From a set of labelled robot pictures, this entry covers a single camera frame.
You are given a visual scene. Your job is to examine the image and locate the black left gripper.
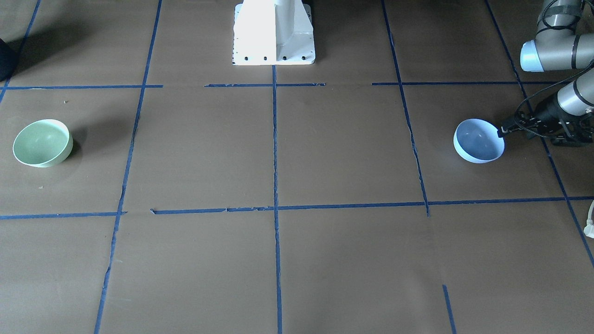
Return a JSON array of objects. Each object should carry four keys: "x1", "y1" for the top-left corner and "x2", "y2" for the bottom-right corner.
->
[{"x1": 497, "y1": 96, "x2": 593, "y2": 147}]

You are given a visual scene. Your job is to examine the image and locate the blue bowl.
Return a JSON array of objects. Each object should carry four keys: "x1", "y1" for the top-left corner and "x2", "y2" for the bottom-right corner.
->
[{"x1": 452, "y1": 119, "x2": 505, "y2": 164}]

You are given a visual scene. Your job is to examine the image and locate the green bowl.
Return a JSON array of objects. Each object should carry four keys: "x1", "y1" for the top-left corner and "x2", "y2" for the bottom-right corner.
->
[{"x1": 12, "y1": 119, "x2": 74, "y2": 168}]

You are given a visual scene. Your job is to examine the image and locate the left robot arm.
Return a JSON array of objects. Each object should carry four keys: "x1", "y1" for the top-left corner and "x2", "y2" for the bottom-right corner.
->
[{"x1": 497, "y1": 0, "x2": 594, "y2": 147}]

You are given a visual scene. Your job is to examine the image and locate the white power plug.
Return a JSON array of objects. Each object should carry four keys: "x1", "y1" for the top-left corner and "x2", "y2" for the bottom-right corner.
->
[{"x1": 583, "y1": 200, "x2": 594, "y2": 239}]

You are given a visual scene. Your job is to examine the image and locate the dark round object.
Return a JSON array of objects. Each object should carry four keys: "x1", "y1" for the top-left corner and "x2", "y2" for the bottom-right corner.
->
[{"x1": 0, "y1": 39, "x2": 18, "y2": 81}]

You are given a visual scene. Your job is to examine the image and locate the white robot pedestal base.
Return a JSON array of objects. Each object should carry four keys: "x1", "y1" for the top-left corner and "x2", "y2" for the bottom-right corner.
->
[{"x1": 232, "y1": 0, "x2": 316, "y2": 66}]

